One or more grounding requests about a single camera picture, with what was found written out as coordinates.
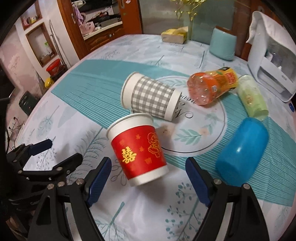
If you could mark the pale green plastic bottle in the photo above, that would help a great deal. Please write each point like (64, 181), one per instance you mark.
(252, 98)

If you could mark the leaf patterned tablecloth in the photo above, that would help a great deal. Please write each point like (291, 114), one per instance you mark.
(77, 110)

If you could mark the grey checked paper cup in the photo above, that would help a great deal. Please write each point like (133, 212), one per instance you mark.
(146, 95)

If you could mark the red plastic bucket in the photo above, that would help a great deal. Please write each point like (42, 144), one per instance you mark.
(54, 67)

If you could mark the yellow tissue box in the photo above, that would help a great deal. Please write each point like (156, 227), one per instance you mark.
(177, 36)

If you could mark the small blue object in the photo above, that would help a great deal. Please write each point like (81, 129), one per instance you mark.
(291, 107)

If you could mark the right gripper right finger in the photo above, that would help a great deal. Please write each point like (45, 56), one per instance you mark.
(246, 219)

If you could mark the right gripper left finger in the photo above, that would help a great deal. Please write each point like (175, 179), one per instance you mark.
(50, 220)

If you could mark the wooden cabinet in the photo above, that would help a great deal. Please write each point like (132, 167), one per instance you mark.
(102, 27)

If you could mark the white countertop appliance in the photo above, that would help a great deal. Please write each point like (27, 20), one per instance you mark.
(272, 65)

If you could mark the teal ceramic canister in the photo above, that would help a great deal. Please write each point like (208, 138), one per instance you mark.
(223, 43)

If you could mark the red paper cup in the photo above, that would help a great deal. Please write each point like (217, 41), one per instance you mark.
(137, 147)

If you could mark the gold decorative branch ornament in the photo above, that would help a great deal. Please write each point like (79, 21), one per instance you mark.
(187, 8)

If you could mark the blue plastic cup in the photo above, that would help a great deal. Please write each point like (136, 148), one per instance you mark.
(239, 159)

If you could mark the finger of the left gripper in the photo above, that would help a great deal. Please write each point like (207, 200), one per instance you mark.
(59, 172)
(23, 152)

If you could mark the orange plastic bottle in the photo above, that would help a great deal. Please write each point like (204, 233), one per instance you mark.
(206, 87)

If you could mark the white cloth on appliance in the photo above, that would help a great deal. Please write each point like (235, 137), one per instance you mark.
(273, 30)

